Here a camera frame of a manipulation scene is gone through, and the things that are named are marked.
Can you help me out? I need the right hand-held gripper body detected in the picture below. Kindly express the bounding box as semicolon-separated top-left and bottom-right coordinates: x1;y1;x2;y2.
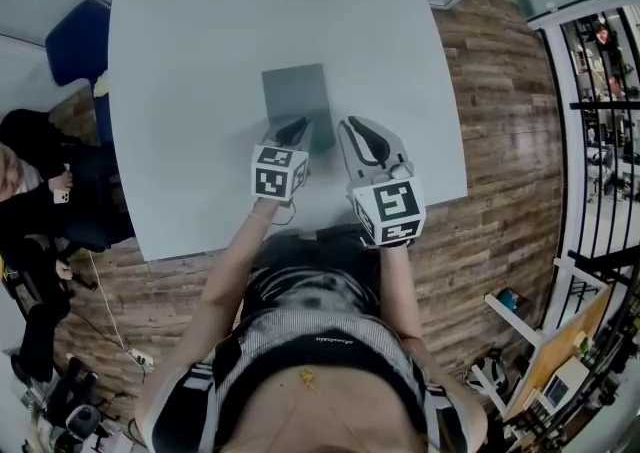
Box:
345;163;427;247

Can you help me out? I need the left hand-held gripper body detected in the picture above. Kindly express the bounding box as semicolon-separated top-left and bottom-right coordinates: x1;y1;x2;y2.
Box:
249;143;310;202

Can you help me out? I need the grey cardboard folder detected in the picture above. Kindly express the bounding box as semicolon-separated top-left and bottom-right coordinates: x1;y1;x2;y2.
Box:
260;62;336;151

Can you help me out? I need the person's left forearm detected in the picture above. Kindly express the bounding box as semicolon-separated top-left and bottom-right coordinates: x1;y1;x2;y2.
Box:
199;196;282;337

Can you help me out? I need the person's right forearm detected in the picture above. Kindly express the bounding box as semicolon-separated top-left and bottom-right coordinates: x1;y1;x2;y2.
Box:
377;243;424;342

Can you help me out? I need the person's black shiny skirt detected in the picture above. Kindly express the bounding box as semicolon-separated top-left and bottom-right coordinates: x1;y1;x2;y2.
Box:
242;228;386;322

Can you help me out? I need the teal box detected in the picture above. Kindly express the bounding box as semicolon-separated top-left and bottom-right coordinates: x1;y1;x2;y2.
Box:
499;288;526;312

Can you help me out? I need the person's grey knit top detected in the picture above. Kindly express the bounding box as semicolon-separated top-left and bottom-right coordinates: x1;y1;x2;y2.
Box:
137;310;481;453

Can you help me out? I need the black and white headset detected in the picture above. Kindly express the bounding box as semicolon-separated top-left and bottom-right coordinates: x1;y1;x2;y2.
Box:
462;355;509;397

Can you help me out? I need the black metal railing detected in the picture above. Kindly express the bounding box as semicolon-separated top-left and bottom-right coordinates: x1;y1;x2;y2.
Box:
539;5;640;287

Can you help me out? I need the person's chest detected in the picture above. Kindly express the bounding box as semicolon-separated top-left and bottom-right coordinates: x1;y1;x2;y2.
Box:
234;370;431;453

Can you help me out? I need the wooden board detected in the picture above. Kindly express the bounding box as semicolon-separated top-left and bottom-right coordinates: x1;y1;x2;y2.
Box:
502;285;614;422

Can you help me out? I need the blue chair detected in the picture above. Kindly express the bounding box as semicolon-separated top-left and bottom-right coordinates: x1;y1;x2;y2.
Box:
44;0;121;147

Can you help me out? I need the white device with screen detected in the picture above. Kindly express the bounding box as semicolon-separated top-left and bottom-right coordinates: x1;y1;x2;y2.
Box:
539;355;589;415

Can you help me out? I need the black office chair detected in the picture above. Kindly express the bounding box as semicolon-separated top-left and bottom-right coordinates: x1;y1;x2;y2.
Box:
0;235;116;453

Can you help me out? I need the white table frame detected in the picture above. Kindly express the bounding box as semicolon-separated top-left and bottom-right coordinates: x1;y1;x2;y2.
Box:
469;255;614;415

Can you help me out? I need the gold necklace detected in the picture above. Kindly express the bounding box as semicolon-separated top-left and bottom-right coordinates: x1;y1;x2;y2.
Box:
297;368;321;395

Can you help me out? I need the white floor cable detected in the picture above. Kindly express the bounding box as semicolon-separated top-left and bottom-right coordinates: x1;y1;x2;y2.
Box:
87;248;139;357

